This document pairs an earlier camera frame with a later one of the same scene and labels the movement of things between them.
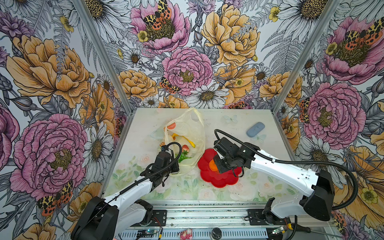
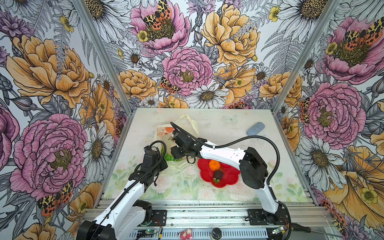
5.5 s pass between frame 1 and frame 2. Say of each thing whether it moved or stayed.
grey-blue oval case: stayed
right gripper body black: moved
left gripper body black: moved
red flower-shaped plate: stayed
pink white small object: stayed
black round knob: stayed
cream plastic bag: moved
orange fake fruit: stayed
